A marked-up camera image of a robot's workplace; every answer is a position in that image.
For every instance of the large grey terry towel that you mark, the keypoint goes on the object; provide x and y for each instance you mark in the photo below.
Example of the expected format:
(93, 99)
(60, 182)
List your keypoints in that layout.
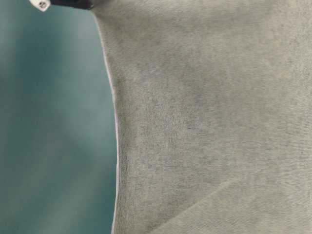
(213, 106)

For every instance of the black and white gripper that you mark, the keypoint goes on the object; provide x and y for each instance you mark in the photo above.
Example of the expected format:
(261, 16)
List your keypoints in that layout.
(43, 5)

